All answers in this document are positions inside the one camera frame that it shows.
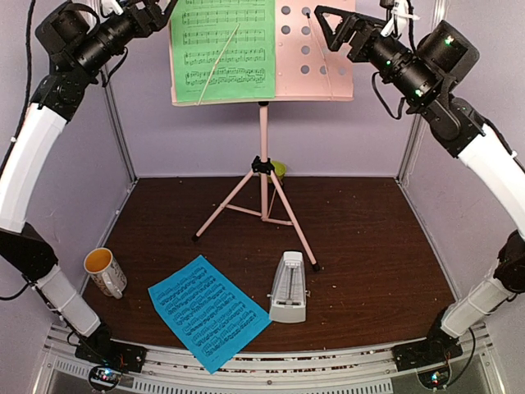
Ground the aluminium corner post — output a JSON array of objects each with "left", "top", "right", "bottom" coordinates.
[
  {"left": 100, "top": 56, "right": 138, "bottom": 183},
  {"left": 397, "top": 0, "right": 450, "bottom": 187}
]

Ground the pink folding music stand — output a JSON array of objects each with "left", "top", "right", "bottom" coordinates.
[{"left": 170, "top": 1, "right": 354, "bottom": 271}]

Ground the white metronome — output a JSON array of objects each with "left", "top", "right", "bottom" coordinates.
[{"left": 268, "top": 251, "right": 307, "bottom": 323}]

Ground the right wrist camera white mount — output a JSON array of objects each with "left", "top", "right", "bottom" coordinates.
[{"left": 380, "top": 0, "right": 420, "bottom": 38}]

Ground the right aluminium corner post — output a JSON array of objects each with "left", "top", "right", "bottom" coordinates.
[{"left": 397, "top": 0, "right": 450, "bottom": 187}]

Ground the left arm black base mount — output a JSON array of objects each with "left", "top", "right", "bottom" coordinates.
[{"left": 75, "top": 323, "right": 148, "bottom": 373}]

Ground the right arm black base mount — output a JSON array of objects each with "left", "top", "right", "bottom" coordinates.
[{"left": 392, "top": 319, "right": 463, "bottom": 371}]

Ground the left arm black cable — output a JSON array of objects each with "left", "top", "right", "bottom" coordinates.
[{"left": 22, "top": 0, "right": 40, "bottom": 103}]

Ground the white patterned mug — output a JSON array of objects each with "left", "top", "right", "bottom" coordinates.
[{"left": 84, "top": 248, "right": 127, "bottom": 300}]

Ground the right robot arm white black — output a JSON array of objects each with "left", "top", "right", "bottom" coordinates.
[{"left": 314, "top": 5, "right": 524, "bottom": 363}]

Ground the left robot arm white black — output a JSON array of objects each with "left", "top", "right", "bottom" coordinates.
[{"left": 1, "top": 1, "right": 176, "bottom": 364}]

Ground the front aluminium rail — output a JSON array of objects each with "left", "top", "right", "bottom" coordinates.
[{"left": 30, "top": 324, "right": 510, "bottom": 393}]

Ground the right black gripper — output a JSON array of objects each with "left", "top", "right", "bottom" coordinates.
[{"left": 315, "top": 2, "right": 439, "bottom": 105}]

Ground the blue sheet music paper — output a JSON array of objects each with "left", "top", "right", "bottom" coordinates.
[{"left": 148, "top": 255, "right": 271, "bottom": 373}]

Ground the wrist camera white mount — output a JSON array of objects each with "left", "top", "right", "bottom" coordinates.
[
  {"left": 99, "top": 0, "right": 123, "bottom": 18},
  {"left": 380, "top": 0, "right": 420, "bottom": 38}
]

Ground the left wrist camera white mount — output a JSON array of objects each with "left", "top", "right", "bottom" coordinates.
[{"left": 99, "top": 0, "right": 123, "bottom": 18}]

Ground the yellow-green plastic bowl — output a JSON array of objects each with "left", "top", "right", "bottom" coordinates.
[{"left": 271, "top": 160, "right": 287, "bottom": 181}]

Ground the left aluminium corner post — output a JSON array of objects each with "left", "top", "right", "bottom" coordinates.
[{"left": 100, "top": 56, "right": 138, "bottom": 183}]

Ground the green sheet music paper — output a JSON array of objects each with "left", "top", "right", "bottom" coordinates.
[{"left": 171, "top": 0, "right": 276, "bottom": 105}]

